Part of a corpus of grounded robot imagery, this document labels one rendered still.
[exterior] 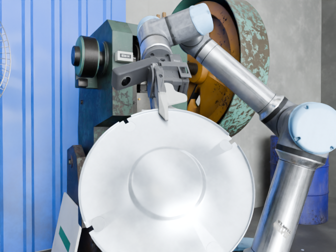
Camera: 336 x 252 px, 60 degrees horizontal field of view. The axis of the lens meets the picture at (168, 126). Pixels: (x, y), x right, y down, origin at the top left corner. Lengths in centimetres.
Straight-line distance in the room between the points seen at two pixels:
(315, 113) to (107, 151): 46
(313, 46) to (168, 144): 419
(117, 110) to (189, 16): 67
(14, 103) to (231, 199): 215
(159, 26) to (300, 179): 49
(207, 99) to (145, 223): 121
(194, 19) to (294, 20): 367
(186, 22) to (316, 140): 41
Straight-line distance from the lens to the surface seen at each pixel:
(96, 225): 48
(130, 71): 62
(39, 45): 256
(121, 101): 131
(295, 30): 436
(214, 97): 157
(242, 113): 144
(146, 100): 141
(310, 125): 72
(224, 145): 54
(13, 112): 248
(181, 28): 75
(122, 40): 136
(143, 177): 49
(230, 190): 50
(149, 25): 77
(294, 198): 75
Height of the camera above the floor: 103
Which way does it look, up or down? 1 degrees down
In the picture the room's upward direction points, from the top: straight up
